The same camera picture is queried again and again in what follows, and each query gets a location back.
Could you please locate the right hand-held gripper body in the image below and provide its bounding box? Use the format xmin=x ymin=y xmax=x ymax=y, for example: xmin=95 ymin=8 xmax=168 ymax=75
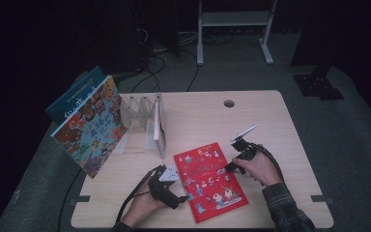
xmin=229 ymin=124 xmax=258 ymax=165

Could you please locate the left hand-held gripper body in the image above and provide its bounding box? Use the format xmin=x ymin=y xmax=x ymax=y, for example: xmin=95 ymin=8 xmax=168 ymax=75
xmin=147 ymin=162 xmax=182 ymax=211

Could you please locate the red picture book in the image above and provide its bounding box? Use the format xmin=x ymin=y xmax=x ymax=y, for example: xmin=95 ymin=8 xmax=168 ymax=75
xmin=172 ymin=141 xmax=250 ymax=224

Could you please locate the clear acrylic book rack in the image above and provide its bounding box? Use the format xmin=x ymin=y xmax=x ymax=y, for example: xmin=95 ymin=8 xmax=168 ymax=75
xmin=113 ymin=92 xmax=168 ymax=160

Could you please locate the light blue animal picture book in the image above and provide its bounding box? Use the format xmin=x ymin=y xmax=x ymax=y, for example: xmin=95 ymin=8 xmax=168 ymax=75
xmin=50 ymin=74 xmax=129 ymax=180

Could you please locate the blue monster picture book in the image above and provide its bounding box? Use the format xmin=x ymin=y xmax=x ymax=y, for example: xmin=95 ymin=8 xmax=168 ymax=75
xmin=43 ymin=65 xmax=109 ymax=126

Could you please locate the person's right hand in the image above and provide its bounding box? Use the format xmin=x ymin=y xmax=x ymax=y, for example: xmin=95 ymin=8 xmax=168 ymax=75
xmin=232 ymin=143 xmax=283 ymax=188

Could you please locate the person's left hand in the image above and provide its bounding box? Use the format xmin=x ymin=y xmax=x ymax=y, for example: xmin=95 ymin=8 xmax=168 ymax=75
xmin=120 ymin=184 xmax=168 ymax=229

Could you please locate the black stand with square base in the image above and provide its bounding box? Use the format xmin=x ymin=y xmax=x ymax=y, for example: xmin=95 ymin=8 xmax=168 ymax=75
xmin=290 ymin=0 xmax=346 ymax=102

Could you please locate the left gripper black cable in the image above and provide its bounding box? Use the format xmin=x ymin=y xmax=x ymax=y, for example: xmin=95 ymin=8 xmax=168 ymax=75
xmin=115 ymin=164 xmax=167 ymax=224

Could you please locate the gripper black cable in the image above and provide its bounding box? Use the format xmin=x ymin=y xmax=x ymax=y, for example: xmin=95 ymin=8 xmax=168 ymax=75
xmin=115 ymin=164 xmax=167 ymax=224
xmin=253 ymin=142 xmax=286 ymax=184

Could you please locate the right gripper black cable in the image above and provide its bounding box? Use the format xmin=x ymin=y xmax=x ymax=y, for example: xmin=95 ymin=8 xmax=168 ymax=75
xmin=253 ymin=142 xmax=286 ymax=184

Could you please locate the grey table bracket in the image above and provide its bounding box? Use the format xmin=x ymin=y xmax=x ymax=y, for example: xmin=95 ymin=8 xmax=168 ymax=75
xmin=310 ymin=194 xmax=334 ymax=205
xmin=69 ymin=194 xmax=92 ymax=207

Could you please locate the black floor cable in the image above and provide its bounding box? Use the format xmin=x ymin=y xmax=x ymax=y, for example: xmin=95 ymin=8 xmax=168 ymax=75
xmin=129 ymin=53 xmax=167 ymax=95
xmin=181 ymin=47 xmax=201 ymax=93

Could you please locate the white metal stand frame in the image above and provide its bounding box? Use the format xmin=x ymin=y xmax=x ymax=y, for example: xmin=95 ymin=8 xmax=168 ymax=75
xmin=195 ymin=0 xmax=278 ymax=67

